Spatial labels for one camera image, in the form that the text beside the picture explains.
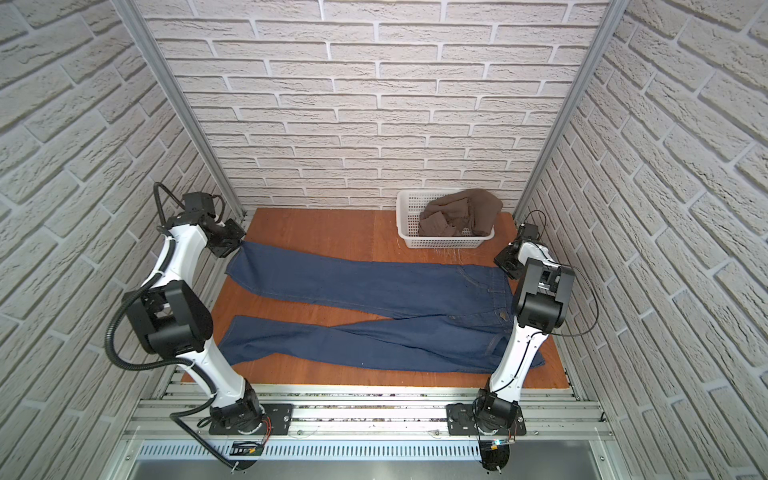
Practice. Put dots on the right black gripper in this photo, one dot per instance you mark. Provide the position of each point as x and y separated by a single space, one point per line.
500 260

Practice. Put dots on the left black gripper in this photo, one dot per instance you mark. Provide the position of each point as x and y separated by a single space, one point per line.
224 251

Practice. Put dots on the blue denim jeans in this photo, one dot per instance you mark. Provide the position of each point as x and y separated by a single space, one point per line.
438 318

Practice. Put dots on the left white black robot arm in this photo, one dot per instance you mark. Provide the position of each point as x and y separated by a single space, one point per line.
172 322

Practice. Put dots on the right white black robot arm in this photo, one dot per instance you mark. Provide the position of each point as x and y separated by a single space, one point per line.
539 307

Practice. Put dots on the brown trousers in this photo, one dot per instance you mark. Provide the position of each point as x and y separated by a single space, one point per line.
474 210

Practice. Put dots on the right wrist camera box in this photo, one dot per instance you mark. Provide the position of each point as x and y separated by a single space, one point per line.
529 232

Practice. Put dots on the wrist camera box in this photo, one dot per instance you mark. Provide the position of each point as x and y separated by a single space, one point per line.
529 232
199 203

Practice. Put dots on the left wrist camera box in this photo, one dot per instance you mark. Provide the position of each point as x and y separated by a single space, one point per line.
199 203

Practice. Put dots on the aluminium mounting rail frame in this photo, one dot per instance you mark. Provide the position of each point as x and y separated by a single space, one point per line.
368 423

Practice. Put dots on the left aluminium corner post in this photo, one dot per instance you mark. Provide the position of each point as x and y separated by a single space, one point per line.
144 40

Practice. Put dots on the aluminium corner post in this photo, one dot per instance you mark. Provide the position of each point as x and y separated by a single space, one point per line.
144 40
594 54

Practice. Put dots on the right aluminium corner post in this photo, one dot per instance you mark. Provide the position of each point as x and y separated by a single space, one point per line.
594 54

